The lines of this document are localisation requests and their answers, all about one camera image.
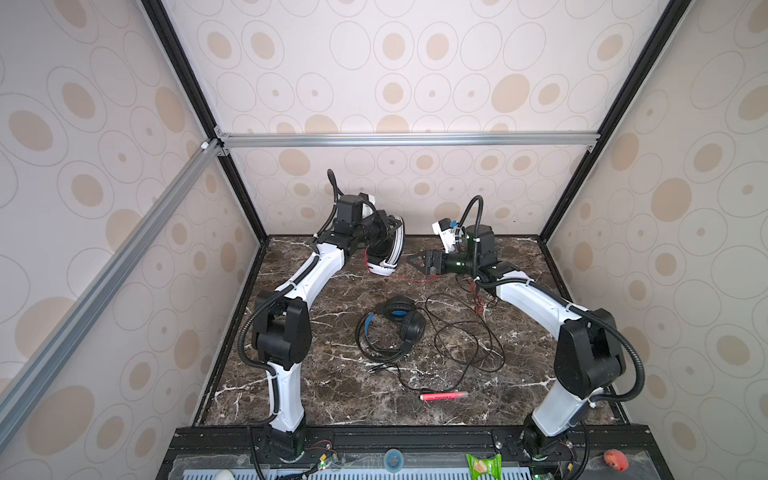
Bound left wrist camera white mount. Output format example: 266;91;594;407
358;193;376;212

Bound aluminium left rail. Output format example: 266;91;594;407
1;138;223;449

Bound black corner frame post right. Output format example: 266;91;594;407
539;0;693;244

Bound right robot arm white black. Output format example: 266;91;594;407
408;217;646;458

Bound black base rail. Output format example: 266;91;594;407
157;425;672;479

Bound aluminium rail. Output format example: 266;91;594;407
221;131;600;149
1;138;223;449

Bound black blue headphones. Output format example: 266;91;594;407
355;295;426;364

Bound black corner frame post left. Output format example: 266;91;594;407
141;0;269;243

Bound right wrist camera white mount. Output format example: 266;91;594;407
432;218;463;254

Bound red round object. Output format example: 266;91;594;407
603;449;629;472

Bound black headphone cable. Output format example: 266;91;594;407
356;292;507;392

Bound black corner frame post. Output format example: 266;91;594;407
539;0;693;244
141;0;269;243

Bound white black headphones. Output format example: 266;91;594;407
365;215;405;277

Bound green snack packet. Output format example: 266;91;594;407
465;454;502;480

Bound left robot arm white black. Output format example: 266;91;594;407
236;170;404;462

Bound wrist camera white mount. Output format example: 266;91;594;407
358;193;376;212
432;218;463;254

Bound red headphone cable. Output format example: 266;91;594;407
363;250;499;318

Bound aluminium back rail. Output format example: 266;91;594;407
221;131;600;149

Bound pink marker pen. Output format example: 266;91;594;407
420;391;468;402

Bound blue tape roll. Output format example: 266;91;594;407
383;449;404;474

